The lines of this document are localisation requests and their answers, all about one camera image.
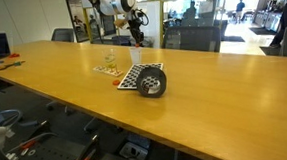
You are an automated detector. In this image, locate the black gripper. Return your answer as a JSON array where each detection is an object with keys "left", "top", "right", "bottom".
[{"left": 128, "top": 18, "right": 145, "bottom": 46}]

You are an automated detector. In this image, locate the white plastic cup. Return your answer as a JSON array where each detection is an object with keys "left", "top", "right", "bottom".
[{"left": 128, "top": 45, "right": 144, "bottom": 66}]

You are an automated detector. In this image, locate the clear plastic cup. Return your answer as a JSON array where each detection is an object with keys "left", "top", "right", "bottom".
[{"left": 103, "top": 48, "right": 118, "bottom": 69}]

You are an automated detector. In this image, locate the black white checkered calibration board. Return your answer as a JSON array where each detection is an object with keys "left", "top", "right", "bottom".
[{"left": 116, "top": 62, "right": 166, "bottom": 92}]

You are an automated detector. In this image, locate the wooden number peg board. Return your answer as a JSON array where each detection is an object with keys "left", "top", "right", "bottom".
[{"left": 92, "top": 61, "right": 125, "bottom": 79}]

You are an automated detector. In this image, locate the black tape roll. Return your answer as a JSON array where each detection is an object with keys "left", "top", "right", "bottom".
[{"left": 135, "top": 66, "right": 169, "bottom": 99}]

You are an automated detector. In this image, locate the grey mesh office chair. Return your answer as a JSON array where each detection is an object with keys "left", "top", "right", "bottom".
[{"left": 159, "top": 23, "right": 223, "bottom": 57}]

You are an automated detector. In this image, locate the seated person silhouette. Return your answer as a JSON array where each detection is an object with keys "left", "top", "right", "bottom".
[{"left": 182, "top": 0, "right": 201, "bottom": 26}]

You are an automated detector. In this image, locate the office chair wheel base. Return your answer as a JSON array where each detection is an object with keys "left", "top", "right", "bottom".
[{"left": 46, "top": 95, "right": 128, "bottom": 137}]

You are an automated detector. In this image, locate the person in blue shirt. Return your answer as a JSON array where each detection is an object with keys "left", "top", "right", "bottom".
[{"left": 233, "top": 0, "right": 248, "bottom": 23}]

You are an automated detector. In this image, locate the grey floor socket box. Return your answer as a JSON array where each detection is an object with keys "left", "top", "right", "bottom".
[{"left": 117, "top": 139, "right": 152, "bottom": 160}]

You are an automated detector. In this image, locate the green orange hand tool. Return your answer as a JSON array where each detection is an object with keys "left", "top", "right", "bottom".
[{"left": 0, "top": 60, "right": 27, "bottom": 72}]

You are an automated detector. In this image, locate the black clamp orange handle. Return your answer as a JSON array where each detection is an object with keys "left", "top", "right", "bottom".
[{"left": 70, "top": 134, "right": 102, "bottom": 160}]

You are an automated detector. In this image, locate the grey hose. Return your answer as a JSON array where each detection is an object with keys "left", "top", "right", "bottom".
[{"left": 0, "top": 107, "right": 24, "bottom": 130}]

